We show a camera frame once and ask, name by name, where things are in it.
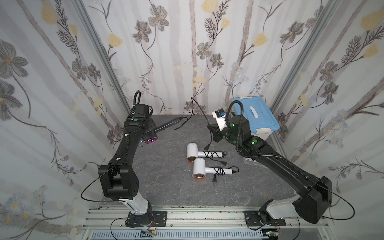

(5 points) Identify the dark grey pink hair dryer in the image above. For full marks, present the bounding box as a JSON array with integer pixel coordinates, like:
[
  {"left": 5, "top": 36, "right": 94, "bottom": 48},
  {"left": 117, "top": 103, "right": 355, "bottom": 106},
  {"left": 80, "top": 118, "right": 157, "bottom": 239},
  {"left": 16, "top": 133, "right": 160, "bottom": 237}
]
[{"left": 143, "top": 117, "right": 182, "bottom": 144}]

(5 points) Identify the white hair dryer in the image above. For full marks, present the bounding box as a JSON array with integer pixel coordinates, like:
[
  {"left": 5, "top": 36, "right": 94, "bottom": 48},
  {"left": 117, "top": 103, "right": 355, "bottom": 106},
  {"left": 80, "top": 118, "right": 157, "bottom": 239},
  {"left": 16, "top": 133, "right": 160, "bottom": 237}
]
[
  {"left": 193, "top": 158, "right": 235, "bottom": 179},
  {"left": 187, "top": 143, "right": 227, "bottom": 162}
]

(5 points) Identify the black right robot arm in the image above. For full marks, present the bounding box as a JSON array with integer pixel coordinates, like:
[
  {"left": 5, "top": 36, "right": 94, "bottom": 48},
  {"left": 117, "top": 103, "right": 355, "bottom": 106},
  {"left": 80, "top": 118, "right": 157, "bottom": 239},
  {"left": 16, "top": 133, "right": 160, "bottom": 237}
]
[{"left": 207, "top": 116, "right": 332, "bottom": 226}]

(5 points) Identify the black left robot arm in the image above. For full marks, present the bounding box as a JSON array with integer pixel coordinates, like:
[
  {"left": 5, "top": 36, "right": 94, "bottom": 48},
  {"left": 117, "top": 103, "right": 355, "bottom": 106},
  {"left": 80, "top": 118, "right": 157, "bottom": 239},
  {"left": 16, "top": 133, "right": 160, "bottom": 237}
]
[{"left": 98, "top": 104, "right": 154, "bottom": 228}]

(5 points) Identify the blue lid storage box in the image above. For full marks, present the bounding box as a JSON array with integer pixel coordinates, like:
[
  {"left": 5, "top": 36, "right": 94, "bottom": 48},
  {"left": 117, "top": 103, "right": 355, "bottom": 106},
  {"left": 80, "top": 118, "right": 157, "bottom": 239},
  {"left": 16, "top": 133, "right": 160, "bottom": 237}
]
[{"left": 233, "top": 97, "right": 280, "bottom": 140}]

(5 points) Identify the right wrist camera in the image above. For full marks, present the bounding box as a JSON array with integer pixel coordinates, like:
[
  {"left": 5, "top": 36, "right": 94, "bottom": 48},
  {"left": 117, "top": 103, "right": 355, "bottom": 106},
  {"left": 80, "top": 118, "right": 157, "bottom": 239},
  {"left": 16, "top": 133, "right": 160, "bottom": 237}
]
[{"left": 212, "top": 109, "right": 229, "bottom": 131}]

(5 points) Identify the aluminium mounting rail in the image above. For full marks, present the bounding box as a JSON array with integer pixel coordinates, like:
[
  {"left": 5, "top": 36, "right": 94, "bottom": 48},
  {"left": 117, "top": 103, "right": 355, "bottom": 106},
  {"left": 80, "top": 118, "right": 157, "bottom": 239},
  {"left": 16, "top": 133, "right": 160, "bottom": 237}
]
[{"left": 79, "top": 206, "right": 335, "bottom": 240}]

